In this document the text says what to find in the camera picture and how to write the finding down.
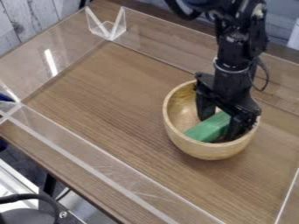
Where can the black metal bracket with screw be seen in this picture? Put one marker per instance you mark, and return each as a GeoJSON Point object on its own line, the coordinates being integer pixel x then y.
{"type": "Point", "coordinates": [56, 213]}

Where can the clear acrylic back wall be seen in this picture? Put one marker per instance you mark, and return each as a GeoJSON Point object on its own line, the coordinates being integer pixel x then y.
{"type": "Point", "coordinates": [191, 50]}

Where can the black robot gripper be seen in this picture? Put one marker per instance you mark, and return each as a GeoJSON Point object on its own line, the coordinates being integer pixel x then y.
{"type": "Point", "coordinates": [226, 90]}

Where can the green rectangular block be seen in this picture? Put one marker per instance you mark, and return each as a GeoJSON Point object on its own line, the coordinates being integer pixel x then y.
{"type": "Point", "coordinates": [210, 129]}

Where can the clear acrylic wall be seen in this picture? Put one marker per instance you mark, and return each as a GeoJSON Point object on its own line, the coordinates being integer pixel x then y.
{"type": "Point", "coordinates": [114, 186]}
{"type": "Point", "coordinates": [51, 52]}
{"type": "Point", "coordinates": [191, 50]}

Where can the black table leg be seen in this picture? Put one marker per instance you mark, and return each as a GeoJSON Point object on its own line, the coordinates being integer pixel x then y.
{"type": "Point", "coordinates": [50, 184]}

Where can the clear acrylic front wall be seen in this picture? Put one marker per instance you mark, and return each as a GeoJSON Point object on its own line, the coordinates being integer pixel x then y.
{"type": "Point", "coordinates": [114, 186]}

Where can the light wooden bowl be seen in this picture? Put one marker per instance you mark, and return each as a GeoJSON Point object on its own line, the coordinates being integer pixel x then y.
{"type": "Point", "coordinates": [179, 118]}

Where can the clear acrylic corner bracket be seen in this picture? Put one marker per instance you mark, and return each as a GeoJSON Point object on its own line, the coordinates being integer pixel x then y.
{"type": "Point", "coordinates": [108, 30]}

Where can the clear acrylic left wall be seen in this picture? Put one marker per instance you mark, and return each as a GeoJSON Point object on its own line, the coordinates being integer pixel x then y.
{"type": "Point", "coordinates": [51, 52]}

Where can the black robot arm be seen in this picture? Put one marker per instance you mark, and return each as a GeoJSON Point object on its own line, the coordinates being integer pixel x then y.
{"type": "Point", "coordinates": [241, 31]}

